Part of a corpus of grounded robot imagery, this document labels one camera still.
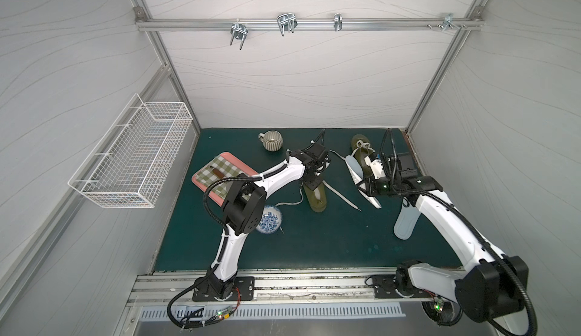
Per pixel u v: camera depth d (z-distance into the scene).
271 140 1.10
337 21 0.78
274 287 0.75
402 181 0.60
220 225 0.54
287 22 0.77
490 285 0.38
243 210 0.53
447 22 0.77
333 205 0.94
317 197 0.92
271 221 0.88
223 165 1.05
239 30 0.79
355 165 0.86
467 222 0.46
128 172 0.67
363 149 1.04
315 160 0.73
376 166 0.73
